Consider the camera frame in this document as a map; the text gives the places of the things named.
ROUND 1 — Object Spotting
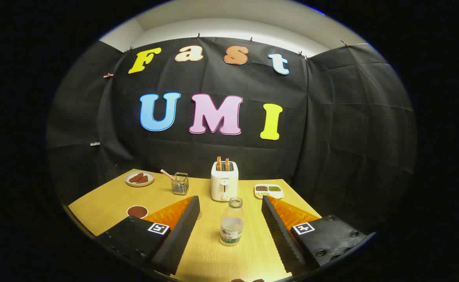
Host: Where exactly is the wooden table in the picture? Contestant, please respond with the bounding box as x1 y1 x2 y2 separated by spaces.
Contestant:
68 168 322 282

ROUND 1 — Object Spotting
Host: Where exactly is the cream cup with wooden handle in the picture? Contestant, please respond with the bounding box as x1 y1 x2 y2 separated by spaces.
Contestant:
127 205 149 219

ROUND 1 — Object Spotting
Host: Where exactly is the white toaster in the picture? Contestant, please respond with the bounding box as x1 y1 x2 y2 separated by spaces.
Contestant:
210 161 239 202

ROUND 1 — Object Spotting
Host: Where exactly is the black backdrop cloth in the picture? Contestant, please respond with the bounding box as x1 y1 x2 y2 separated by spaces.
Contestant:
46 36 417 235

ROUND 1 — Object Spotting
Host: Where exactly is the round white plate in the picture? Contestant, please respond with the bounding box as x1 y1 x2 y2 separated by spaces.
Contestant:
125 171 155 188

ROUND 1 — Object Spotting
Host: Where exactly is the wire mesh basket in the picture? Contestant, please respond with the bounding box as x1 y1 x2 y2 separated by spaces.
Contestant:
172 172 190 195

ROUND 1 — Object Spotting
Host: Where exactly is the clear plastic juice bottle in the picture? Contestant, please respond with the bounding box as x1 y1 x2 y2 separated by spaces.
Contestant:
220 197 246 247

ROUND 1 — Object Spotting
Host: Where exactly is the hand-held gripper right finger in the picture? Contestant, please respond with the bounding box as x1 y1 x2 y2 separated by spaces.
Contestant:
261 195 368 275

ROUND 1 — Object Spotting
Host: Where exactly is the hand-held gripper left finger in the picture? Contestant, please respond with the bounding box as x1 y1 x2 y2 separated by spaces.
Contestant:
95 195 201 276

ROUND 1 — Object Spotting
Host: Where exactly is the white divided bean tray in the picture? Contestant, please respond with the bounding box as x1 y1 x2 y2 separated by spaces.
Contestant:
254 184 284 199

